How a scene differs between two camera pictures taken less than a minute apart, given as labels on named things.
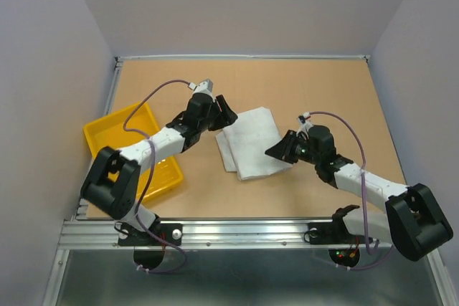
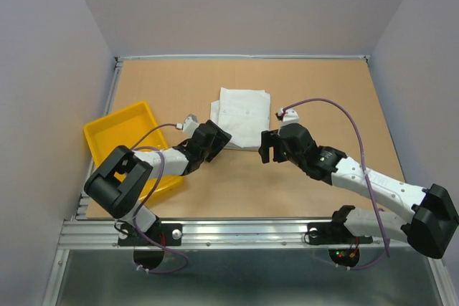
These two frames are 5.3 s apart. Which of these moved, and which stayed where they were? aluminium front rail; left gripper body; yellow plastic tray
Moved: left gripper body
Stayed: yellow plastic tray; aluminium front rail
